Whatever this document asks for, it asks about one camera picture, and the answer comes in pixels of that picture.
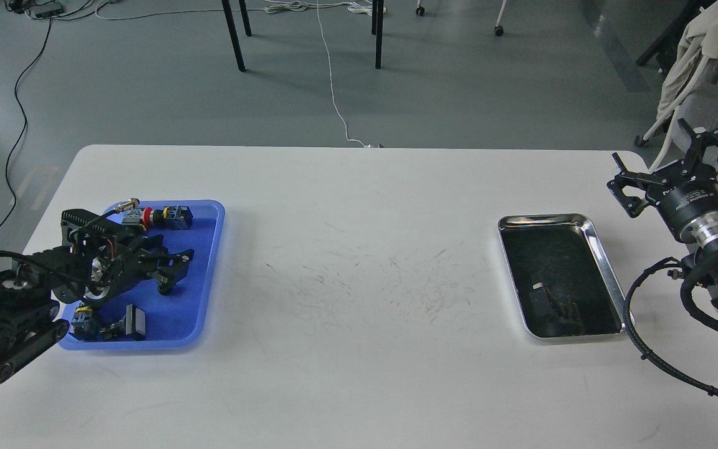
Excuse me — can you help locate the black table leg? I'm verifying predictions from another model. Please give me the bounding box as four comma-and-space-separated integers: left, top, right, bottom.
371, 0, 385, 69
221, 0, 252, 73

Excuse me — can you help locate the beige cloth on chair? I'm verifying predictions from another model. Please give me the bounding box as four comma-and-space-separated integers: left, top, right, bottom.
635, 1, 718, 145

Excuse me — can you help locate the blue plastic tray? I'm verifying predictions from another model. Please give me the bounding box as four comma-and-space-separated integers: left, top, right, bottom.
59, 200, 227, 350

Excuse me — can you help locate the white cable on floor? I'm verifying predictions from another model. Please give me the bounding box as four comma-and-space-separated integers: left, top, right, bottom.
263, 0, 387, 149

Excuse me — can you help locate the black table leg right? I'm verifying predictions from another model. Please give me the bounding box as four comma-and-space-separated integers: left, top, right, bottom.
371, 0, 385, 69

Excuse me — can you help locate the red push button switch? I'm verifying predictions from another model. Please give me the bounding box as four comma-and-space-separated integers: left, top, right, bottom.
120, 205, 194, 233

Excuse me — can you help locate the yellow push button switch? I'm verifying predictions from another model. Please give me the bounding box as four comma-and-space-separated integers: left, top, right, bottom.
70, 305, 105, 342

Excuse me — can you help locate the silver metal tray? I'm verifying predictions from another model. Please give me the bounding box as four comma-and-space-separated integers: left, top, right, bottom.
497, 213, 626, 344

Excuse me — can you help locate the small black gear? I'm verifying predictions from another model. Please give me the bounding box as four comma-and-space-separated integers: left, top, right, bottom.
156, 285, 173, 296

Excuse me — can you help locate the black switch block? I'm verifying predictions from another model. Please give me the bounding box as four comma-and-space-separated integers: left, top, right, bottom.
102, 304, 147, 341

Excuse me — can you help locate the black cable on floor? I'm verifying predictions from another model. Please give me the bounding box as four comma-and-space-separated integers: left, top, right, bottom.
0, 0, 110, 269

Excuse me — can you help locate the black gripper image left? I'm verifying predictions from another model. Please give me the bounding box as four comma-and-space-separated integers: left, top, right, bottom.
60, 208, 196, 306

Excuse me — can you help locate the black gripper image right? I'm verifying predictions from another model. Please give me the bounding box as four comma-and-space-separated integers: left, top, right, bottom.
606, 118, 718, 245

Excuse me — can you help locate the black table leg left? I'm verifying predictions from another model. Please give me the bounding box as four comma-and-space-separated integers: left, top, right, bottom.
221, 0, 252, 73

